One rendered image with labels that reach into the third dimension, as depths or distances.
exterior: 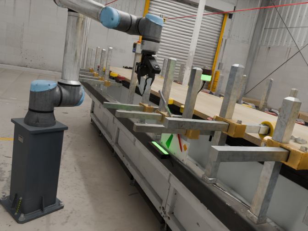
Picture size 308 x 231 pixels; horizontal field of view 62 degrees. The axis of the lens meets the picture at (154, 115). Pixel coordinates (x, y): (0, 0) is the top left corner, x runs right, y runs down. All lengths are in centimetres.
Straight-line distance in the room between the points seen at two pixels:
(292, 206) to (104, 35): 846
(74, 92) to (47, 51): 721
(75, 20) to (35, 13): 724
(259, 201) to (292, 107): 31
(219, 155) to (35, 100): 130
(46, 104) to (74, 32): 48
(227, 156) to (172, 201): 116
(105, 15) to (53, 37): 772
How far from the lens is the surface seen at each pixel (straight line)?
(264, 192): 88
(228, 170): 130
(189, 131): 116
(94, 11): 135
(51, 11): 899
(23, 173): 182
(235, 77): 98
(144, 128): 107
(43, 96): 169
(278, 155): 78
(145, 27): 126
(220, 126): 94
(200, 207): 118
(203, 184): 106
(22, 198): 190
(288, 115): 82
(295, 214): 110
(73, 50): 176
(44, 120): 172
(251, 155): 70
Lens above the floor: 114
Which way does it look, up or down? 12 degrees down
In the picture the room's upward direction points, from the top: 11 degrees clockwise
